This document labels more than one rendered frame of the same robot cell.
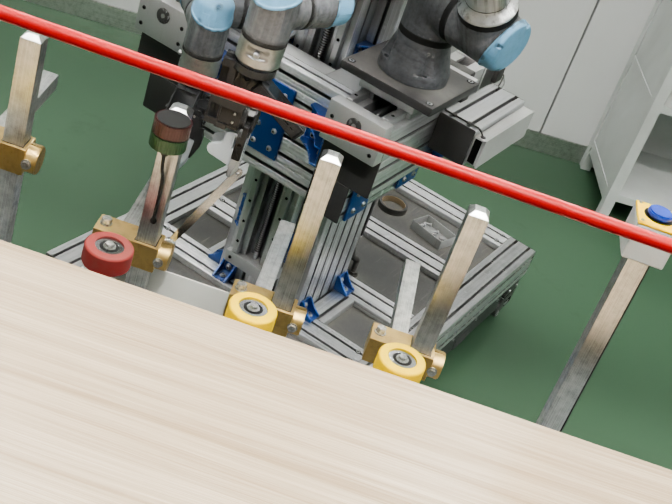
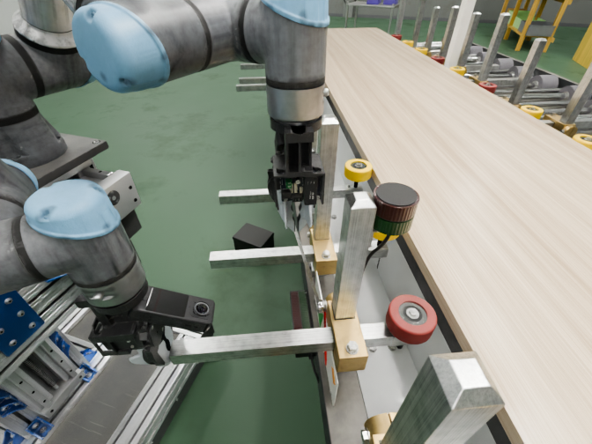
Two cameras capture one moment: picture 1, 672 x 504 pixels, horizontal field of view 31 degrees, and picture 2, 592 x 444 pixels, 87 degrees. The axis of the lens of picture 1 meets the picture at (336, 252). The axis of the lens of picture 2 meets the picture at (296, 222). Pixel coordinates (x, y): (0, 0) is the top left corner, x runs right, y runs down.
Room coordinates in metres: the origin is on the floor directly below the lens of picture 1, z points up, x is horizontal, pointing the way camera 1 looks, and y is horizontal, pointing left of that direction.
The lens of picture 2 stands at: (1.81, 0.64, 1.37)
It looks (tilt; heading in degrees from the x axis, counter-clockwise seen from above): 40 degrees down; 266
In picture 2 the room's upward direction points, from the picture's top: straight up
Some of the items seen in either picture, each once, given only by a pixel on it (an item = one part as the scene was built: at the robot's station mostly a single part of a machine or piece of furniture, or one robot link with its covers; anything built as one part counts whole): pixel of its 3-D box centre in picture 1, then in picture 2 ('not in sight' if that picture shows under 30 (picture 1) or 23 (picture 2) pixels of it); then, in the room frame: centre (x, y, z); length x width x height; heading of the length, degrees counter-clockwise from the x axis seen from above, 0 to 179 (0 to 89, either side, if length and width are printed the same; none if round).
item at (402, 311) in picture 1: (398, 332); (292, 194); (1.77, -0.15, 0.81); 0.44 x 0.03 x 0.04; 2
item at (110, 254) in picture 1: (103, 271); (405, 329); (1.59, 0.34, 0.85); 0.08 x 0.08 x 0.11
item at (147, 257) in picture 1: (132, 246); (345, 329); (1.69, 0.33, 0.85); 0.14 x 0.06 x 0.05; 92
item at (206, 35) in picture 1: (209, 24); (82, 233); (2.03, 0.36, 1.13); 0.09 x 0.08 x 0.11; 24
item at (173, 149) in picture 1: (168, 139); (391, 215); (1.65, 0.31, 1.09); 0.06 x 0.06 x 0.02
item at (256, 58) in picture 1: (259, 52); (298, 99); (1.78, 0.22, 1.23); 0.08 x 0.08 x 0.05
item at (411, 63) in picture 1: (420, 50); (15, 133); (2.35, -0.02, 1.09); 0.15 x 0.15 x 0.10
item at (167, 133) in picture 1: (172, 125); (395, 201); (1.65, 0.31, 1.12); 0.06 x 0.06 x 0.02
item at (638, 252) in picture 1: (648, 236); not in sight; (1.72, -0.45, 1.18); 0.07 x 0.07 x 0.08; 2
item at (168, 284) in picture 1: (154, 290); (323, 331); (1.72, 0.28, 0.75); 0.26 x 0.01 x 0.10; 92
